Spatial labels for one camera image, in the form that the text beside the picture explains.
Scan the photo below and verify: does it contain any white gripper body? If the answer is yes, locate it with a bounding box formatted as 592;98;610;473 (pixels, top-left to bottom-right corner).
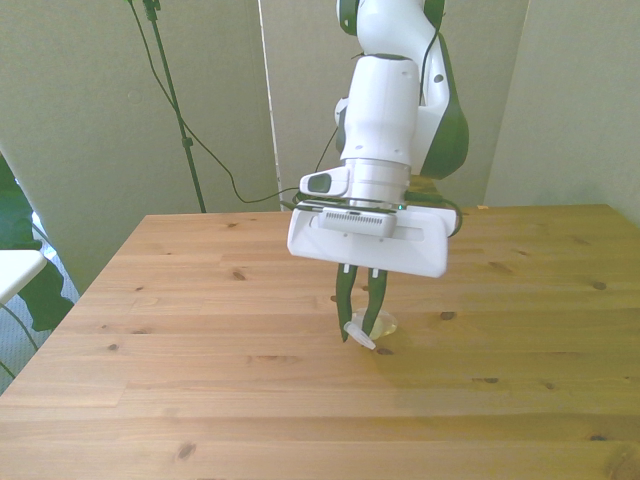
286;204;458;279

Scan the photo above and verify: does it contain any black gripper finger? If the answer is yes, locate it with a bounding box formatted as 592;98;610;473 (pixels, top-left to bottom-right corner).
360;267;389;341
335;263;359;344

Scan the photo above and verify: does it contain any clear sanitizer bottle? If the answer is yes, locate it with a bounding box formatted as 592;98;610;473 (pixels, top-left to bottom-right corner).
343;308;400;351

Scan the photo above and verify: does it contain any black tripod stand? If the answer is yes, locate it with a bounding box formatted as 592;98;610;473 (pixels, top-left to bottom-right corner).
141;0;209;214

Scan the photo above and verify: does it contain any dark green plant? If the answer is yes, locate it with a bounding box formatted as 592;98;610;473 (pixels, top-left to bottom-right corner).
0;153;77;332

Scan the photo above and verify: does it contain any white side table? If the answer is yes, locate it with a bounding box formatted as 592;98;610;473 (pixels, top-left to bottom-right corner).
0;248;47;306

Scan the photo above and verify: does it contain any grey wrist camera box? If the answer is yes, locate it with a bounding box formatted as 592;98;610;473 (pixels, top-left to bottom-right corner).
318;209;398;240

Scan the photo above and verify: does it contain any black hanging cable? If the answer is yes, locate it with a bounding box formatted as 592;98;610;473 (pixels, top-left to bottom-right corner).
125;0;301;205

